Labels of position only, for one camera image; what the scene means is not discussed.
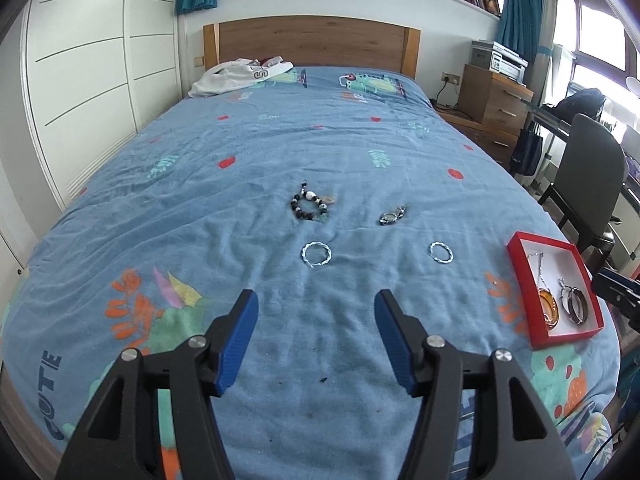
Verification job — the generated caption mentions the dark brown bangle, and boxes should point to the dark brown bangle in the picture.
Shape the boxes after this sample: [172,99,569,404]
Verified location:
[570,286,589,325]

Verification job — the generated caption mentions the red shallow box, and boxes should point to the red shallow box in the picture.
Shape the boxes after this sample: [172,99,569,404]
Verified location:
[506,231,604,350]

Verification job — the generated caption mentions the amber bangle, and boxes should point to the amber bangle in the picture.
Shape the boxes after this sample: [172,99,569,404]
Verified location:
[538,287,560,330]

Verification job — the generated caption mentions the silver twisted ring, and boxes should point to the silver twisted ring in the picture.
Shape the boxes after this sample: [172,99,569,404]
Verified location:
[427,240,456,266]

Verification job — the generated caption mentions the small silver charm cluster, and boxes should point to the small silver charm cluster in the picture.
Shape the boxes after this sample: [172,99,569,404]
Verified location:
[378,206,407,226]

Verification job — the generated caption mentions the silver twisted ring bracelet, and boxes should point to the silver twisted ring bracelet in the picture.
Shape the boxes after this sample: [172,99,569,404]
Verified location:
[299,240,333,270]

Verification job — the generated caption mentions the black white bead bracelet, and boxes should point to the black white bead bracelet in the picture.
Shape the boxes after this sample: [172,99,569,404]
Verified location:
[287,181,335,224]

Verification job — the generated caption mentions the thin silver bangle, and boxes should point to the thin silver bangle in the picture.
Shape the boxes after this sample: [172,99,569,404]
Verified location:
[558,278,574,316]

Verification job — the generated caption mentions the grey desk chair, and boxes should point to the grey desk chair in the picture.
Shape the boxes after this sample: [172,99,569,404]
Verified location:
[539,114,628,274]

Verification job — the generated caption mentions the dark blue hanging bag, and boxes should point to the dark blue hanging bag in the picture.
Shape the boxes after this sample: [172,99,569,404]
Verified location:
[509,122,544,177]

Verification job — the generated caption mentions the low wooden nightstand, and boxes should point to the low wooden nightstand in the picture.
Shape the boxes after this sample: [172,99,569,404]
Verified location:
[435,105,518,171]

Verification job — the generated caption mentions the desk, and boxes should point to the desk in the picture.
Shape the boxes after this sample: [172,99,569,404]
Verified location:
[528,104,639,212]

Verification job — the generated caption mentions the dark backpack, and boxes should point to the dark backpack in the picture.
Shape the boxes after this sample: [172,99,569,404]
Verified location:
[551,88,606,124]

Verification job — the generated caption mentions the wooden drawer chest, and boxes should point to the wooden drawer chest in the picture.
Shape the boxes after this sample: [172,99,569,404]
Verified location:
[457,64,534,136]

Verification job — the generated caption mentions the white printer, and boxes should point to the white printer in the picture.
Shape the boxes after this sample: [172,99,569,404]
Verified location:
[471,40,528,84]

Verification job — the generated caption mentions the right teal curtain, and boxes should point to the right teal curtain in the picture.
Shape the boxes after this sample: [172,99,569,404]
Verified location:
[495,0,544,64]

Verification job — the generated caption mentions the blue patterned bedspread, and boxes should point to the blue patterned bedspread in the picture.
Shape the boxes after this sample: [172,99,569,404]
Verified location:
[1,67,620,479]

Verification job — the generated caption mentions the white garment on bed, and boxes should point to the white garment on bed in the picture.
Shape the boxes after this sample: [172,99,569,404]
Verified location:
[188,56,294,98]

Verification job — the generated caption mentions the wooden headboard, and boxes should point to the wooden headboard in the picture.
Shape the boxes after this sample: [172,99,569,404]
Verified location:
[203,15,421,78]

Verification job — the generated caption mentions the white wardrobe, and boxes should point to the white wardrobe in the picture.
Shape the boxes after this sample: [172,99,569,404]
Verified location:
[21,0,182,208]

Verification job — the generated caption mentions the black cable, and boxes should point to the black cable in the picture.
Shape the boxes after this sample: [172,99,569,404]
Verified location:
[581,424,626,480]

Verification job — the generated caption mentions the wall power socket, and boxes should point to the wall power socket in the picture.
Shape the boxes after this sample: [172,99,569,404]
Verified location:
[440,72,460,86]

